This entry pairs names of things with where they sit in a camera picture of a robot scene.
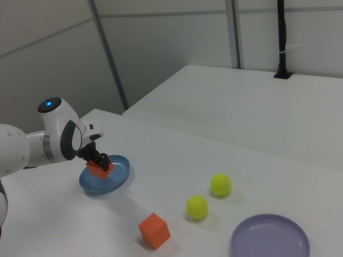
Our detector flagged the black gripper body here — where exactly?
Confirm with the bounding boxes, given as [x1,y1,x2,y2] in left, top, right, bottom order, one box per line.
[79,142,104,162]

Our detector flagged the orange cube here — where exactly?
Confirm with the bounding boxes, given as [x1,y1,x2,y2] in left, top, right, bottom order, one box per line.
[138,213,172,251]
[85,159,115,179]

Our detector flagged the yellow tennis ball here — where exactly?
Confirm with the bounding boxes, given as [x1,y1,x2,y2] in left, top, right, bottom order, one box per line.
[210,173,233,198]
[186,195,210,220]

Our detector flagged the blue plate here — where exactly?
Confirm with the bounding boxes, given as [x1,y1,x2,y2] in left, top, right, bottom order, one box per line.
[79,154,131,195]

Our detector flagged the purple plate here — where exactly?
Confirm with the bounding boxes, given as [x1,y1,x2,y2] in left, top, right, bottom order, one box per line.
[230,213,311,257]

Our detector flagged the black mount pole with base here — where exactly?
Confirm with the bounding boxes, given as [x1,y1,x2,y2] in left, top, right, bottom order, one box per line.
[273,0,293,80]

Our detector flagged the white cable tie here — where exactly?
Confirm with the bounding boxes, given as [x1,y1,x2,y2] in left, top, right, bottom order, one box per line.
[278,42,306,56]

